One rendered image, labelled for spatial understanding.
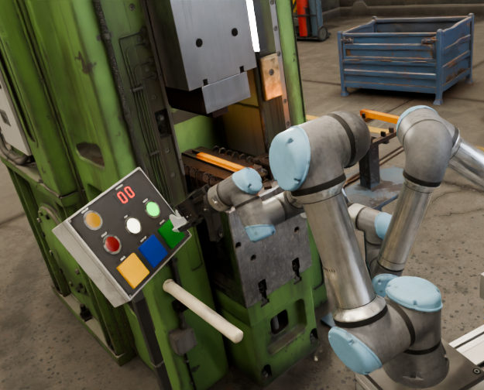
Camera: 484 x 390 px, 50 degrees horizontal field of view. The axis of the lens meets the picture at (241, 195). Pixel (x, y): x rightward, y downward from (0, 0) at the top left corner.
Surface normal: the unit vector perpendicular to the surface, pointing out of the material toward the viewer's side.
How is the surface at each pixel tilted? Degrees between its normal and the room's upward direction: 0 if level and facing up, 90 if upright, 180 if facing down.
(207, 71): 90
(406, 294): 8
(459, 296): 0
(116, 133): 90
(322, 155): 73
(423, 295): 7
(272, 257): 90
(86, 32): 90
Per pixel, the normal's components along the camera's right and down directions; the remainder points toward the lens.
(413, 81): -0.68, 0.42
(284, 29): 0.62, 0.25
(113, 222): 0.69, -0.39
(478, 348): -0.16, -0.88
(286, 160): -0.87, 0.23
